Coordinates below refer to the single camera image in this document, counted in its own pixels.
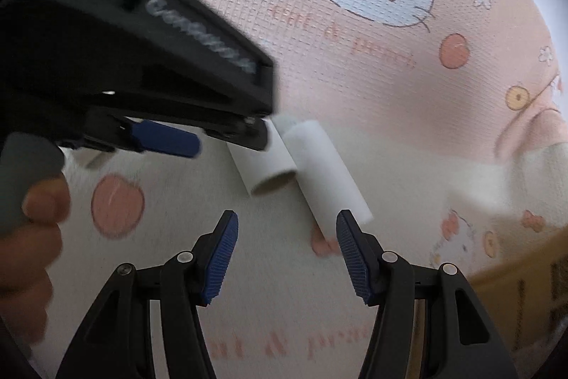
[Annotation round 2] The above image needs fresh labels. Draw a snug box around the white cardboard core tube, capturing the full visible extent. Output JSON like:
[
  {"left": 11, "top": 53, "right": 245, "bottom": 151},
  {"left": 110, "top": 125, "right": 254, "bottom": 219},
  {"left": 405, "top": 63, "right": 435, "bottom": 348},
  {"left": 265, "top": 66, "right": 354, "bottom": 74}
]
[{"left": 226, "top": 119, "right": 299, "bottom": 197}]

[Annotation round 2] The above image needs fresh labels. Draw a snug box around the pink cat print blanket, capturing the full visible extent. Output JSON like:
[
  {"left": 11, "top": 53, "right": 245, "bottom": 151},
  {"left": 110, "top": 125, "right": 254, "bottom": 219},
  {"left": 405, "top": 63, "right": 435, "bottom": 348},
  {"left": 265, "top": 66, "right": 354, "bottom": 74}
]
[{"left": 27, "top": 0, "right": 568, "bottom": 379}]

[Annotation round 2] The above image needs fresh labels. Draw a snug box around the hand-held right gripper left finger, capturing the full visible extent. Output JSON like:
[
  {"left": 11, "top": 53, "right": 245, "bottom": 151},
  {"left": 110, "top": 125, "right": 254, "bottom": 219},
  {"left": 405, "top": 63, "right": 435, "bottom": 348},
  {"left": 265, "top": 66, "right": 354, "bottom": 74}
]
[{"left": 55, "top": 210, "right": 240, "bottom": 379}]

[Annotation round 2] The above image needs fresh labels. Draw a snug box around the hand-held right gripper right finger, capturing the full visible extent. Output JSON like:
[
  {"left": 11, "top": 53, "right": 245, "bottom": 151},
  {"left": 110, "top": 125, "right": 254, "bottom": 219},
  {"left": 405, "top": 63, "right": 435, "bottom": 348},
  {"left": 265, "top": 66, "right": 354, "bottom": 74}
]
[{"left": 335, "top": 210, "right": 520, "bottom": 379}]

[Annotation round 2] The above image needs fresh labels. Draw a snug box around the brown cardboard box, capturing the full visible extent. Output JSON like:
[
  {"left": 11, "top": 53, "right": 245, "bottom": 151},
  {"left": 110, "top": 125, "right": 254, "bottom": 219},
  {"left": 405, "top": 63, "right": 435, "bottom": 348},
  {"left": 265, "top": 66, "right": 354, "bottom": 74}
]
[{"left": 466, "top": 243, "right": 568, "bottom": 353}]

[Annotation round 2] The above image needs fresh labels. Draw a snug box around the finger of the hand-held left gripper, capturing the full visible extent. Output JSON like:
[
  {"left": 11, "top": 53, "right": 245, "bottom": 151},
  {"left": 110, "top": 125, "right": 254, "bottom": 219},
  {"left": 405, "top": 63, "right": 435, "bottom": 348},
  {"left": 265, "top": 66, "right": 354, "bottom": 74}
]
[
  {"left": 202, "top": 115, "right": 271, "bottom": 153},
  {"left": 84, "top": 113, "right": 202, "bottom": 160}
]

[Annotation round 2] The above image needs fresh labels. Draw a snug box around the thick white fluffy roll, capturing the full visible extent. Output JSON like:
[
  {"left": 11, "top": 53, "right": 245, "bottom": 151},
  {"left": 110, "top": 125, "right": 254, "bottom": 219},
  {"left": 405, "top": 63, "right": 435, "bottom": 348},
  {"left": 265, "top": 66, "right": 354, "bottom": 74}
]
[{"left": 282, "top": 120, "right": 373, "bottom": 240}]

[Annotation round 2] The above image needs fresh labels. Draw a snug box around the person's left hand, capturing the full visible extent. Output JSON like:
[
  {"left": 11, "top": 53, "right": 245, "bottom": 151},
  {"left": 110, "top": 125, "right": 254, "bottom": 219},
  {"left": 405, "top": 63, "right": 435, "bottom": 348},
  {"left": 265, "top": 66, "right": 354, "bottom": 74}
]
[{"left": 0, "top": 174, "right": 72, "bottom": 346}]

